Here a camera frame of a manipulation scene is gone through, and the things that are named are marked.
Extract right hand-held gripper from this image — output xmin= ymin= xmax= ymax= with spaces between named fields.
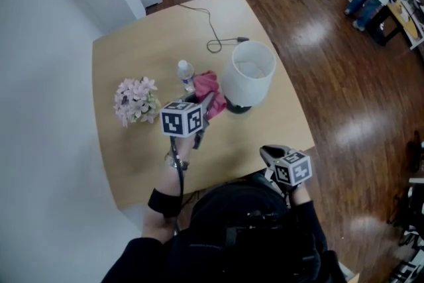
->
xmin=258 ymin=144 xmax=314 ymax=188

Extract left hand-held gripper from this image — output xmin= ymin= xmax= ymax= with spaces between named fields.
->
xmin=160 ymin=91 xmax=216 ymax=150

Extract pink cleaning cloth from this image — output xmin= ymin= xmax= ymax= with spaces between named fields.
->
xmin=193 ymin=70 xmax=228 ymax=120

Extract white table lamp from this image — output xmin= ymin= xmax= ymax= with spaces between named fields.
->
xmin=220 ymin=40 xmax=278 ymax=115

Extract person's left forearm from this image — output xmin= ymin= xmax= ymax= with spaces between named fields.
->
xmin=141 ymin=135 xmax=195 ymax=243

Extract person's right forearm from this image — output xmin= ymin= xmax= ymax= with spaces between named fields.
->
xmin=290 ymin=185 xmax=329 ymax=253

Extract clear plastic water bottle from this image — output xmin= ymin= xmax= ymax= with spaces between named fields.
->
xmin=177 ymin=59 xmax=196 ymax=93

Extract pink potted flowers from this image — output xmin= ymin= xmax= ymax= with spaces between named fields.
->
xmin=113 ymin=76 xmax=162 ymax=129

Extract metal wrist watch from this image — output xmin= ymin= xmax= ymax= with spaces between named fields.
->
xmin=164 ymin=152 xmax=189 ymax=172

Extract person's black-clothed torso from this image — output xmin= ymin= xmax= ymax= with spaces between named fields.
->
xmin=99 ymin=174 xmax=348 ymax=283

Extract black-legged wooden table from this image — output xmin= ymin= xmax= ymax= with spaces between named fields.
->
xmin=366 ymin=0 xmax=424 ymax=50

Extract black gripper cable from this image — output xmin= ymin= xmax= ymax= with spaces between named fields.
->
xmin=169 ymin=135 xmax=186 ymax=233

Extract black lamp power cord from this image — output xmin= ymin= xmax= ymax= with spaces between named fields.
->
xmin=178 ymin=3 xmax=250 ymax=54

